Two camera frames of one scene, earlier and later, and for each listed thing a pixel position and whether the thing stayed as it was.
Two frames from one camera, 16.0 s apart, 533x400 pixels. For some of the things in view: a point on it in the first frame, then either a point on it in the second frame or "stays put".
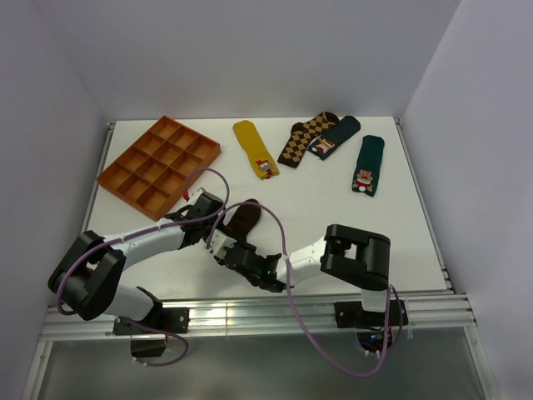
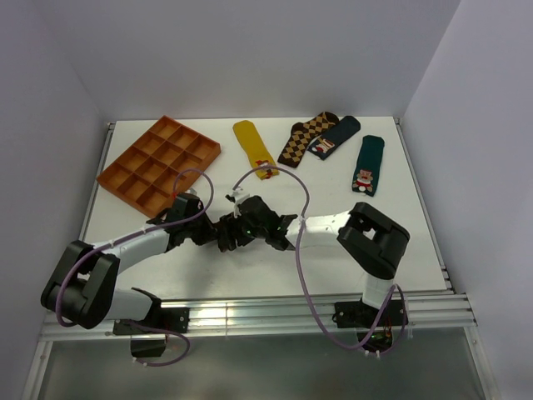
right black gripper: (246, 245) → (246, 240)
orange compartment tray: (154, 171) stays put
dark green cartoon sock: (367, 166) stays put
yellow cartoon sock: (248, 137) stays put
